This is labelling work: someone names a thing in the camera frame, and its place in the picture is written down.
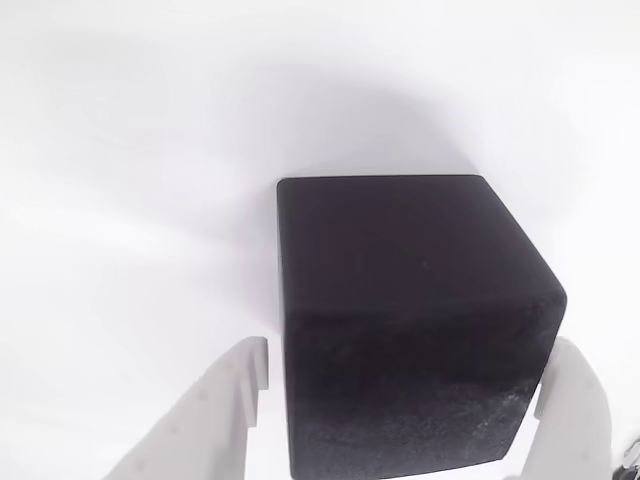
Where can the black cube block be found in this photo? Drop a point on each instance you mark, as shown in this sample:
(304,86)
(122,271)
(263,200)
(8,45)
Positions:
(400,300)

